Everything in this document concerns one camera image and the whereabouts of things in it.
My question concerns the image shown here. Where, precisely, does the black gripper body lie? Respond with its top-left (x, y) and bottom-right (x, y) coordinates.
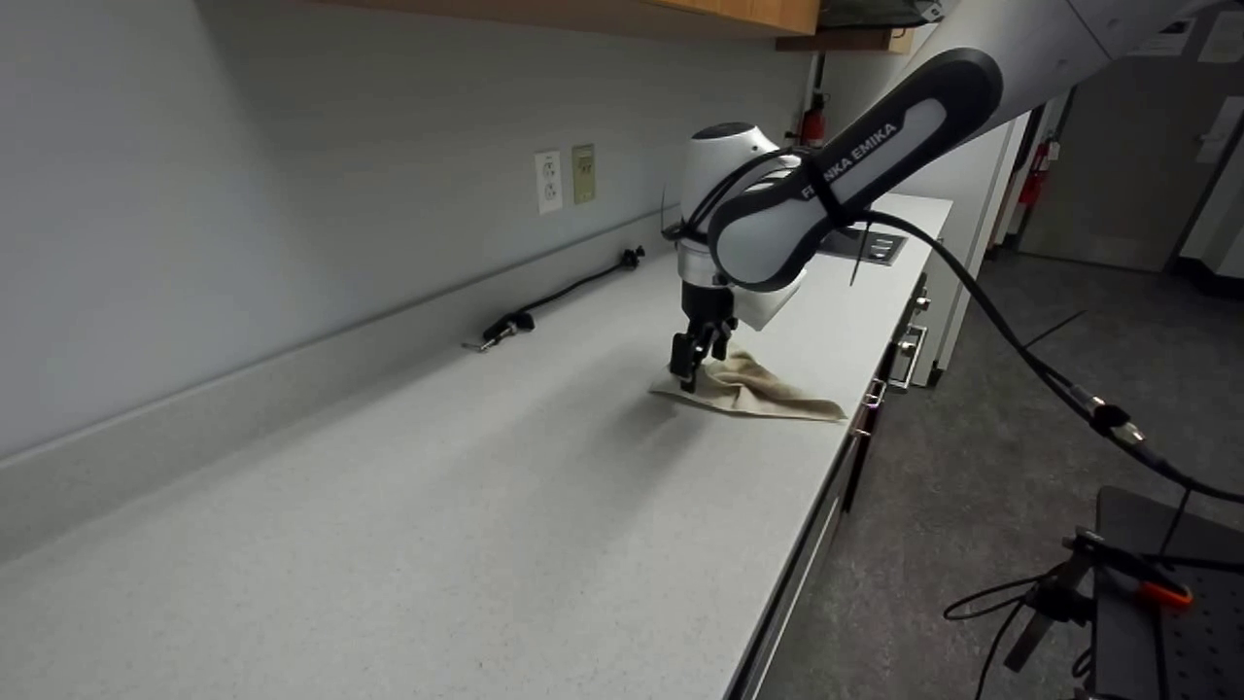
top-left (668, 282), bottom-right (741, 367)

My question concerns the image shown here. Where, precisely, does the beige stained towel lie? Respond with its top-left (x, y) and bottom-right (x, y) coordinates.
top-left (648, 349), bottom-right (852, 430)

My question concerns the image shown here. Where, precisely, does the dark steel dishwasher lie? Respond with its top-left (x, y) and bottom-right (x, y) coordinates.
top-left (722, 290), bottom-right (942, 700)

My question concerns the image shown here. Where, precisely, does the white electrical outlet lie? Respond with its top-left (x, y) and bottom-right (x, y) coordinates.
top-left (531, 147), bottom-right (570, 218)

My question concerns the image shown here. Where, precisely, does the wide wooden cabinet door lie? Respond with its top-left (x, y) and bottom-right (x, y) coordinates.
top-left (291, 0), bottom-right (823, 45)

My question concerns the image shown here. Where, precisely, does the red fire extinguisher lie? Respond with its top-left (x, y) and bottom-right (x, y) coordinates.
top-left (1013, 132), bottom-right (1061, 218)

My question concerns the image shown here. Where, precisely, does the beige wall plate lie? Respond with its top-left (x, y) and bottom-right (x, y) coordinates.
top-left (567, 142), bottom-right (604, 209)

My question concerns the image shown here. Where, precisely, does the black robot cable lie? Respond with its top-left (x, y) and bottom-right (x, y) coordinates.
top-left (849, 204), bottom-right (1244, 513)

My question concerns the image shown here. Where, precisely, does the thin black loose cable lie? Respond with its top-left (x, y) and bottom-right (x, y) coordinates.
top-left (942, 570), bottom-right (1108, 700)

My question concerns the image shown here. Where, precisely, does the orange handled clamp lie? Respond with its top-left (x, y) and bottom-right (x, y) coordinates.
top-left (1056, 527), bottom-right (1206, 624)

